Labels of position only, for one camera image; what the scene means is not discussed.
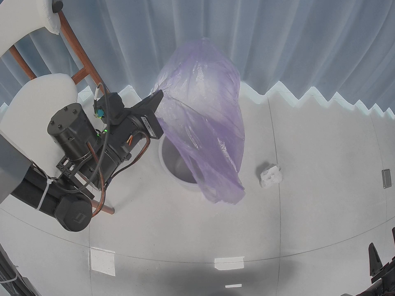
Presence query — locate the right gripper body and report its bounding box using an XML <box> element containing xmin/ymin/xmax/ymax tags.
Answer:
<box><xmin>371</xmin><ymin>258</ymin><xmax>395</xmax><ymax>289</ymax></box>

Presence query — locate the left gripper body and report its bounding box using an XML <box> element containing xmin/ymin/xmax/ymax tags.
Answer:
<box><xmin>119</xmin><ymin>90</ymin><xmax>164</xmax><ymax>147</ymax></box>

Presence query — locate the purple plastic bag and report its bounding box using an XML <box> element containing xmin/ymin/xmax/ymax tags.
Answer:
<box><xmin>151</xmin><ymin>37</ymin><xmax>246</xmax><ymax>205</ymax></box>

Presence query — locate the white trash bin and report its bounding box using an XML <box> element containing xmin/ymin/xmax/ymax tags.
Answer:
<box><xmin>158</xmin><ymin>136</ymin><xmax>204</xmax><ymax>193</ymax></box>

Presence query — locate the pale blue curtain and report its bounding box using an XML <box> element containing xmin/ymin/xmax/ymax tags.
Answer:
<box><xmin>0</xmin><ymin>0</ymin><xmax>395</xmax><ymax>118</ymax></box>

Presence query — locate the crumpled white paper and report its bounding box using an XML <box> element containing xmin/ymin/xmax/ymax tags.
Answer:
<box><xmin>259</xmin><ymin>163</ymin><xmax>283</xmax><ymax>189</ymax></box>

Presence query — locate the white cushioned wooden chair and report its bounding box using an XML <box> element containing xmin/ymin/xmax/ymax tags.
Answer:
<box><xmin>0</xmin><ymin>0</ymin><xmax>115</xmax><ymax>216</ymax></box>

